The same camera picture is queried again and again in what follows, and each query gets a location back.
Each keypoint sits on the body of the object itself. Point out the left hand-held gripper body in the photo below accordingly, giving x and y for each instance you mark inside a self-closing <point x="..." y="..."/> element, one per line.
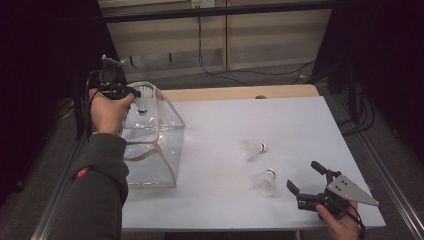
<point x="111" y="81"/>

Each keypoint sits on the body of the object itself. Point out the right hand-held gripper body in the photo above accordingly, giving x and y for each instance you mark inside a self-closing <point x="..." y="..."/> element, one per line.
<point x="346" y="190"/>

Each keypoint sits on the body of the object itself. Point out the white feather shuttlecock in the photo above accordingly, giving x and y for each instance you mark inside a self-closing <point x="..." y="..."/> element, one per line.
<point x="261" y="147"/>
<point x="266" y="181"/>
<point x="144" y="100"/>

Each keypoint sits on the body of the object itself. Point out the transparent bag with beige trim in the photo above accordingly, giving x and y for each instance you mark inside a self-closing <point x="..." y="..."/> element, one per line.
<point x="156" y="160"/>

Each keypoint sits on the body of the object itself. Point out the person's left hand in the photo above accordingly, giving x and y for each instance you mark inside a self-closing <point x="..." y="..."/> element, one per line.
<point x="106" y="113"/>

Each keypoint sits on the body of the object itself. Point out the person's right hand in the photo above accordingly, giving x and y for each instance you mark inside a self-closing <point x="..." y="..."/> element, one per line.
<point x="343" y="228"/>

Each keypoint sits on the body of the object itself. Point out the black curtain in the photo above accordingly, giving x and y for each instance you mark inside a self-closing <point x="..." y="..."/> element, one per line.
<point x="393" y="50"/>
<point x="40" y="50"/>

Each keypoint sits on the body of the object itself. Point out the black stand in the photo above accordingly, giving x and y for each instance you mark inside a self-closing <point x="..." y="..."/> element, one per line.
<point x="353" y="93"/>

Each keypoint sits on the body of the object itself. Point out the beige wooden cabinet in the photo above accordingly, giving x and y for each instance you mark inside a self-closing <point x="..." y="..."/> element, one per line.
<point x="266" y="40"/>

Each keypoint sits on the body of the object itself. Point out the white wall socket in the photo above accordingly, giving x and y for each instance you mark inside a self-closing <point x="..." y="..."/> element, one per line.
<point x="203" y="3"/>

